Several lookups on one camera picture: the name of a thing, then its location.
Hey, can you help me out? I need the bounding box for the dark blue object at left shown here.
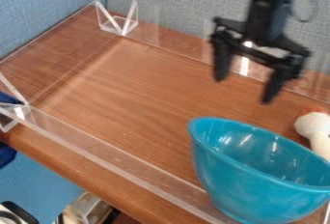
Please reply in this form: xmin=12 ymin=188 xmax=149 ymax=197
xmin=0 ymin=91 xmax=22 ymax=169

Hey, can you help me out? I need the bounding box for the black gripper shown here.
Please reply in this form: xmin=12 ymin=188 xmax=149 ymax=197
xmin=209 ymin=16 xmax=312 ymax=104

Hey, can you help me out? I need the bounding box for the clear acrylic left bracket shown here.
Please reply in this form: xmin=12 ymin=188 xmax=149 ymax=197
xmin=0 ymin=72 xmax=31 ymax=132

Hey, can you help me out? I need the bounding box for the blue plastic bowl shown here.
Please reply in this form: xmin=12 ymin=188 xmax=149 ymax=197
xmin=187 ymin=117 xmax=330 ymax=224

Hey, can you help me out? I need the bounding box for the black and white wheel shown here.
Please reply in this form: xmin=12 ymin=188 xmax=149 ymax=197
xmin=0 ymin=201 xmax=40 ymax=224

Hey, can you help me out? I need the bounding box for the white and orange toy mushroom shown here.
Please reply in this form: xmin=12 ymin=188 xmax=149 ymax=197
xmin=294 ymin=106 xmax=330 ymax=162

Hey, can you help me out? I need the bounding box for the metal frame under table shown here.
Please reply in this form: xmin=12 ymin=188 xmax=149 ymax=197
xmin=54 ymin=192 xmax=114 ymax=224

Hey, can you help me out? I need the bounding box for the clear acrylic table barrier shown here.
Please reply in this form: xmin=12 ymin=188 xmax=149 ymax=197
xmin=0 ymin=6 xmax=330 ymax=224

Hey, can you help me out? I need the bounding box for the clear acrylic corner bracket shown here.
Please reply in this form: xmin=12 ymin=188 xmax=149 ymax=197
xmin=94 ymin=1 xmax=139 ymax=36

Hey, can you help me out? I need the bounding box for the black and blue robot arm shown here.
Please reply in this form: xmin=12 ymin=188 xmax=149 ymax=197
xmin=210 ymin=0 xmax=312 ymax=104

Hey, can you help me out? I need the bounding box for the black cable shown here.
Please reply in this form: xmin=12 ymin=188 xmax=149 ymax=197
xmin=290 ymin=0 xmax=317 ymax=23

